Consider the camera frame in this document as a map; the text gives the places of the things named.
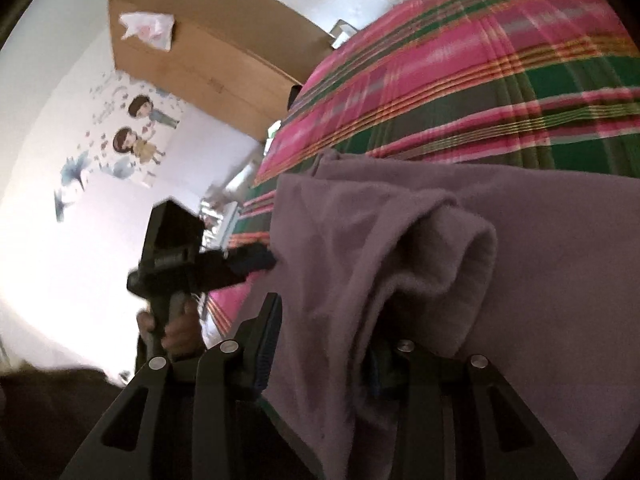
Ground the brown wooden wardrobe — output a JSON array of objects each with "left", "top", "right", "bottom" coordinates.
[{"left": 108, "top": 0, "right": 333, "bottom": 142}]

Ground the white plastic bag on wardrobe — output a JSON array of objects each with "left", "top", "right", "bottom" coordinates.
[{"left": 119, "top": 12, "right": 175, "bottom": 52}]

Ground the pink green plaid bedsheet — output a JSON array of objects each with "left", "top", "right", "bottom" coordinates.
[{"left": 202, "top": 0, "right": 640, "bottom": 340}]

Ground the green white floral pillow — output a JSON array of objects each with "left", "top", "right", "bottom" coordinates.
[{"left": 262, "top": 120, "right": 282, "bottom": 155}]

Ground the person's left hand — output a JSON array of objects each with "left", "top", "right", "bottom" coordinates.
[{"left": 137, "top": 296, "right": 206, "bottom": 362}]

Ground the black bag beside bed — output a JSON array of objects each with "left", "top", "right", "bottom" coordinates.
[{"left": 286, "top": 84, "right": 303, "bottom": 110}]

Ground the purple fleece garment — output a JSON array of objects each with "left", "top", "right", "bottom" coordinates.
[{"left": 241, "top": 151, "right": 639, "bottom": 479}]

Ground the cartoon couple wall sticker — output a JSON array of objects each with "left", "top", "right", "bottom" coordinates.
[{"left": 54, "top": 70, "right": 186, "bottom": 222}]

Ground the small white box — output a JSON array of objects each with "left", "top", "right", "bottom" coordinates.
[{"left": 329, "top": 18, "right": 358, "bottom": 50}]

